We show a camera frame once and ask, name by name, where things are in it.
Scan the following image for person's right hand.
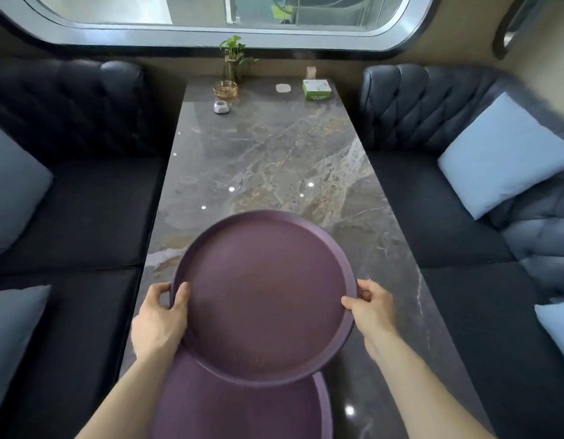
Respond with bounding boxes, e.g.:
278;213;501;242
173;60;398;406
341;279;398;357

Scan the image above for green plant in glass vase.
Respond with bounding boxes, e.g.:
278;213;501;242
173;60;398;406
219;35;259;84

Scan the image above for round purple tray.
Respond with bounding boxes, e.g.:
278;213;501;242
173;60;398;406
169;209;358;388
150;345;334;439

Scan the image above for light blue cushion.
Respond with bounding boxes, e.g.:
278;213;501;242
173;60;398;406
437;91;564;220
0;285;52;423
0;119;54;255
534;301;564;371

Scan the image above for person's left forearm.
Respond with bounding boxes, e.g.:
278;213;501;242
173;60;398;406
75;345;182;439

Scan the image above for dark tufted sofa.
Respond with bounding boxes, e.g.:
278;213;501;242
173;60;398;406
358;64;564;439
0;58;187;439

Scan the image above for silver framed window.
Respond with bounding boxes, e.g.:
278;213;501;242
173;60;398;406
492;0;555;60
0;0;444;53

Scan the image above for person's right forearm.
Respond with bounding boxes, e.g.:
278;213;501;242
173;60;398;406
364;328;495;439

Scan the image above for green tissue box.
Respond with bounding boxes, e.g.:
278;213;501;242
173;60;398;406
302;79;334;101

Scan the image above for person's left hand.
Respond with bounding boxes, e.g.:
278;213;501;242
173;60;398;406
130;281;191;360

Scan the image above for amber glass ashtray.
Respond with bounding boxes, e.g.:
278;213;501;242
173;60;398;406
212;80;239;100

